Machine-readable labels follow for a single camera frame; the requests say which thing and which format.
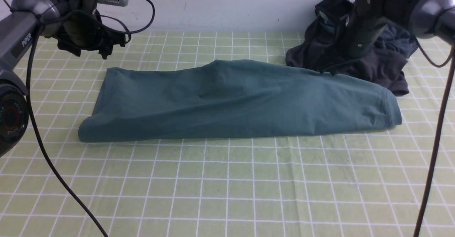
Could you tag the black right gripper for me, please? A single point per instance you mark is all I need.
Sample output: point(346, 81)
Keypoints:
point(367, 20)

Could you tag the green long-sleeve top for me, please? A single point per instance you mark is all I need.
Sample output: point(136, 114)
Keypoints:
point(235, 99)

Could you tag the dark grey crumpled garment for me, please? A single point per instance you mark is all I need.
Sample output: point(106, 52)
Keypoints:
point(380, 66)

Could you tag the dark teal crumpled garment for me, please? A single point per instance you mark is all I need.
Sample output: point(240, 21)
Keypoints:
point(392, 37)

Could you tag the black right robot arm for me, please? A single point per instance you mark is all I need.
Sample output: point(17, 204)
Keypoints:
point(429, 18)

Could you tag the green checkered tablecloth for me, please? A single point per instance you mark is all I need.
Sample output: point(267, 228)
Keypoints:
point(353, 185)

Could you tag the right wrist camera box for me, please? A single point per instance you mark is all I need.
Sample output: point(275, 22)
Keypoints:
point(334, 9)

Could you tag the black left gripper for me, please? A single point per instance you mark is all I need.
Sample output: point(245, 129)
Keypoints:
point(76, 25)

